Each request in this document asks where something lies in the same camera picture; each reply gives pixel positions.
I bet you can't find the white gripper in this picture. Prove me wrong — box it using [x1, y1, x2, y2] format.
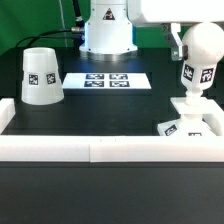
[128, 0, 224, 61]

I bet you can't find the white lamp bulb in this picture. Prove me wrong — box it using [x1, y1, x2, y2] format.
[181, 23, 224, 105]

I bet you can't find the white lamp base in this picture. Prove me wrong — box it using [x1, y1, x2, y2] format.
[157, 97, 224, 137]

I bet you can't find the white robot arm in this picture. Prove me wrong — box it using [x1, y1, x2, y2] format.
[80, 0, 224, 61]

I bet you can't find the white lamp shade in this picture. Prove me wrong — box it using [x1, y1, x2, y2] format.
[21, 47, 64, 105]

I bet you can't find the white marker plate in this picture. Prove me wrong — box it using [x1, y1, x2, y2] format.
[63, 73, 151, 89]

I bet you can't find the white U-shaped fence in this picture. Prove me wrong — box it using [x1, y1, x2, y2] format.
[0, 98, 224, 163]

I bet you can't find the black cable with connector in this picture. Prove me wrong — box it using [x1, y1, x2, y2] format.
[72, 0, 85, 29]

